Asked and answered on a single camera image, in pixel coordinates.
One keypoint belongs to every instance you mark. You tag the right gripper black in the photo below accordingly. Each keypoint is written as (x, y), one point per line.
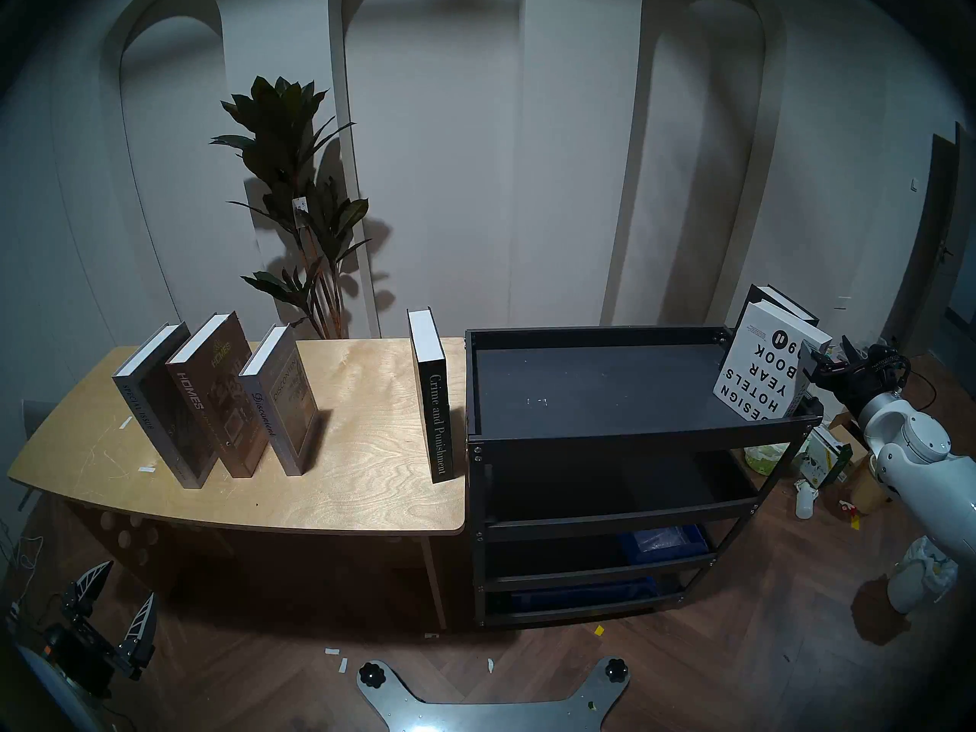
(869, 376)

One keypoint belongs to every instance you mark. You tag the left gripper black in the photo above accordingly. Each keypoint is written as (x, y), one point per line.
(80, 658)

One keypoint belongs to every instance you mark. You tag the white Designhotels Yearbook book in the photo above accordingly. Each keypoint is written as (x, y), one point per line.
(762, 364)

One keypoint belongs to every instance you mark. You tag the black Century book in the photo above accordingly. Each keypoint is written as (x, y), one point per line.
(785, 303)

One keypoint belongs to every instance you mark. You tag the grey Discontent book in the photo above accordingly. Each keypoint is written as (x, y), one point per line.
(278, 402)

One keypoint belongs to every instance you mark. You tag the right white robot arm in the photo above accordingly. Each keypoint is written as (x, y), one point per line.
(930, 463)

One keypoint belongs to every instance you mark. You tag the wooden display table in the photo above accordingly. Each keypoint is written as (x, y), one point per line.
(84, 433)

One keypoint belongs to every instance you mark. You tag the black metal shelf cart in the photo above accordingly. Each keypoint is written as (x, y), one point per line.
(595, 387)

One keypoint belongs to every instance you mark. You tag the brown cardboard box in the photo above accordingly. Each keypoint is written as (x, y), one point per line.
(850, 437)

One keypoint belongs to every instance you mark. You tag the green and white carton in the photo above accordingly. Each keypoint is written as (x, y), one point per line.
(823, 456)

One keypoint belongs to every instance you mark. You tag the green plastic bag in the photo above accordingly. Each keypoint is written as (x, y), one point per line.
(766, 460)

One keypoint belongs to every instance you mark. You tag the yellow bucket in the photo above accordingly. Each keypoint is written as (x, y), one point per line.
(868, 490)

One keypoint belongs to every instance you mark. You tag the small white bottle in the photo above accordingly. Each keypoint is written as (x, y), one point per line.
(806, 502)

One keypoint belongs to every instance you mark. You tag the dark door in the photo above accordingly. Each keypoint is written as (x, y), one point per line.
(938, 250)

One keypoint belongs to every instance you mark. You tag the grey Special Issue book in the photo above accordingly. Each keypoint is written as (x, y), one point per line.
(164, 418)

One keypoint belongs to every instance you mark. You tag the white bagged trash bin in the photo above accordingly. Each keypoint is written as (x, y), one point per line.
(923, 578)

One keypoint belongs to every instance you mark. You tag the brown Homes book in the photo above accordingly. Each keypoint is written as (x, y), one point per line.
(213, 395)

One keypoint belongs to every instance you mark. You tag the blue plastic bin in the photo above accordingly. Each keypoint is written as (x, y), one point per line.
(663, 541)
(583, 595)

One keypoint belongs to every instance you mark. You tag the black Crime and Punishment book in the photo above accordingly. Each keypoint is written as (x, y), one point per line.
(435, 402)

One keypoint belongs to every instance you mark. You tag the tall green potted plant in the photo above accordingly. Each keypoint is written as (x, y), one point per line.
(282, 136)

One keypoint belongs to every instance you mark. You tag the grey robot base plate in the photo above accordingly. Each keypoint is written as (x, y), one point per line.
(488, 707)

